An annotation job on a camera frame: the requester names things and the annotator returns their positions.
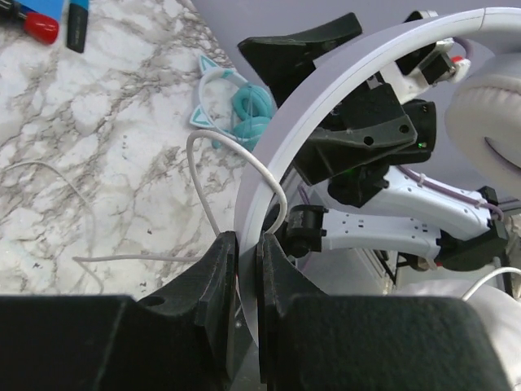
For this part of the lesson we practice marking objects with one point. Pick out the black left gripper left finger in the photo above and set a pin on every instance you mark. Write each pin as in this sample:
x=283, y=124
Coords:
x=181, y=337

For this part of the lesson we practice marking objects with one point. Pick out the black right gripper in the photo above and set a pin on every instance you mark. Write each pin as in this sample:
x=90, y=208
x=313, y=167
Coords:
x=354, y=147

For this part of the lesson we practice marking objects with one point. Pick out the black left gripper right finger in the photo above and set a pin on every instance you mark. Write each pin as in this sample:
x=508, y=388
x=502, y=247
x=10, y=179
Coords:
x=309, y=340

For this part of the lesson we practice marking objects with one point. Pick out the teal cat-ear headphones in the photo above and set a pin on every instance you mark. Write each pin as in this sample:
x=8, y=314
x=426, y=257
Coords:
x=253, y=107

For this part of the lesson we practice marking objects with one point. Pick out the white headphones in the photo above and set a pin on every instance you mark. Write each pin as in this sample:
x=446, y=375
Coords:
x=497, y=28

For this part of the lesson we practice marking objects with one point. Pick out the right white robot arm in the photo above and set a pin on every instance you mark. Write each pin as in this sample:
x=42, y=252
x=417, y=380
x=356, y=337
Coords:
x=413, y=216

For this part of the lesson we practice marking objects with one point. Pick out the blue black marker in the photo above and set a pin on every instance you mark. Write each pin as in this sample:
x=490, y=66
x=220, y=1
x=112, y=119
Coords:
x=78, y=15

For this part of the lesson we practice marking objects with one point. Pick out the blue notebook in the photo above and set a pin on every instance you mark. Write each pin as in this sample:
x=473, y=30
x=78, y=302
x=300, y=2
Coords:
x=51, y=8

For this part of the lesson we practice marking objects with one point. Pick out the red black marker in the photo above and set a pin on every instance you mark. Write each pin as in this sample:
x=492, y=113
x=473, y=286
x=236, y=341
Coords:
x=38, y=26

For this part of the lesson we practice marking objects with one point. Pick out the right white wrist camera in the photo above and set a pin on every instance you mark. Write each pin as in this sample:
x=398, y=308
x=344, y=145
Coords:
x=446, y=60

